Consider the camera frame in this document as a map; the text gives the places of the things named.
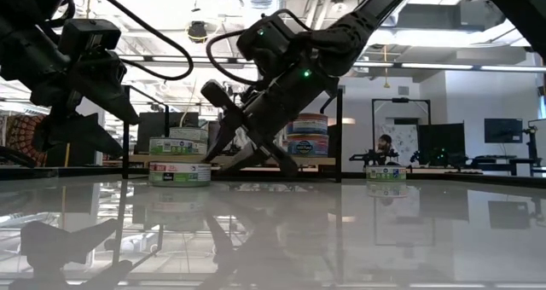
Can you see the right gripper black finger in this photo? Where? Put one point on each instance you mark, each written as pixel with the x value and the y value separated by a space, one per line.
pixel 224 136
pixel 247 160

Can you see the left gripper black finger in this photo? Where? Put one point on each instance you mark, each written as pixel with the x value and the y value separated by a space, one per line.
pixel 106 89
pixel 77 136

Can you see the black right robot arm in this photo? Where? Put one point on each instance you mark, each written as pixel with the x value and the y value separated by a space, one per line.
pixel 341 42

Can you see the small black robot arm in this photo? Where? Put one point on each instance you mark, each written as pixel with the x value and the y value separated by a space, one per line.
pixel 371 157

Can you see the black panel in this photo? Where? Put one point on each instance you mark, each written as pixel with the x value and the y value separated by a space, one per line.
pixel 81 160

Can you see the red patterned tapestry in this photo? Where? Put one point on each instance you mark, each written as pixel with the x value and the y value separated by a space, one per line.
pixel 19 132

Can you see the black ceiling dome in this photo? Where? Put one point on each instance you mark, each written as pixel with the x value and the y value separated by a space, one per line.
pixel 197 30

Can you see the person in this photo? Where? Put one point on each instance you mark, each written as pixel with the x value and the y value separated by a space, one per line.
pixel 386 145

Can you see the white poster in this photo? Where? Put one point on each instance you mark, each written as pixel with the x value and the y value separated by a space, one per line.
pixel 405 138

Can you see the long ceiling light strip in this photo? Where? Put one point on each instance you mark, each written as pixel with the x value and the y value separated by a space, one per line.
pixel 426 65

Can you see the small black flat monitor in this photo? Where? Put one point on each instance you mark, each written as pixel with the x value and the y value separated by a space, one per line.
pixel 503 131

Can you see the black desk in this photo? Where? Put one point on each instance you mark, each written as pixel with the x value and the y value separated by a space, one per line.
pixel 499 164

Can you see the wooden shelf black metal frame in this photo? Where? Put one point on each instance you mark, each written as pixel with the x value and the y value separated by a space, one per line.
pixel 340 153

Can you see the black metal stand frame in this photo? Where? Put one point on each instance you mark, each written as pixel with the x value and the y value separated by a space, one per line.
pixel 401 100

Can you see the black metal table frame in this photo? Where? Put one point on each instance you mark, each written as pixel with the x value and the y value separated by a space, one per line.
pixel 512 180

